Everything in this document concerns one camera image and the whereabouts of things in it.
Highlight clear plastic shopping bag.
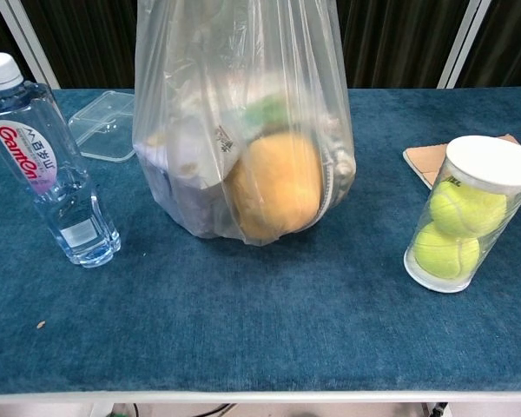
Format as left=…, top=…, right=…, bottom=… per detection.
left=132, top=0, right=357, bottom=248

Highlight orange round fruit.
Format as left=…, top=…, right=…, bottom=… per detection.
left=225, top=132, right=325, bottom=244

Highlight blue table cloth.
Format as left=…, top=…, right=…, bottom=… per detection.
left=0, top=88, right=521, bottom=394

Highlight brown paper notebook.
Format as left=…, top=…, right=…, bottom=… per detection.
left=402, top=133, right=521, bottom=205

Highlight clear plastic container lid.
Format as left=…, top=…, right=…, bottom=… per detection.
left=68, top=89, right=136, bottom=163

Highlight yellow tennis ball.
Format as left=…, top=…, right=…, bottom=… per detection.
left=412, top=221, right=481, bottom=280
left=429, top=180, right=509, bottom=239

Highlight clear water bottle white cap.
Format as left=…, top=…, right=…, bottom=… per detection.
left=0, top=52, right=122, bottom=268

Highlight clear tennis ball canister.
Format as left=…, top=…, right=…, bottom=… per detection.
left=403, top=135, right=521, bottom=294

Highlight white partition post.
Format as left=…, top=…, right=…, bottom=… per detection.
left=0, top=0, right=61, bottom=90
left=436, top=0, right=491, bottom=90

